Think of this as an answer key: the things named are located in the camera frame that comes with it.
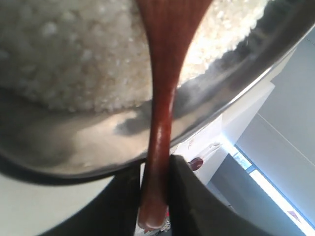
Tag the white furniture beside table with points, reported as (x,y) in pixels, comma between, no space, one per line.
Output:
(235,179)

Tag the steel bowl of rice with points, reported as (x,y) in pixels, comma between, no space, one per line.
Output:
(76,85)

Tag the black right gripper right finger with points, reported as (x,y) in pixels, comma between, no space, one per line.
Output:
(195,211)

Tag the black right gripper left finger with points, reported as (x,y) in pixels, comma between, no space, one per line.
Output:
(112,213)

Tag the brown wooden spoon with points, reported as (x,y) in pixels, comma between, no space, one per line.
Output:
(170,26)

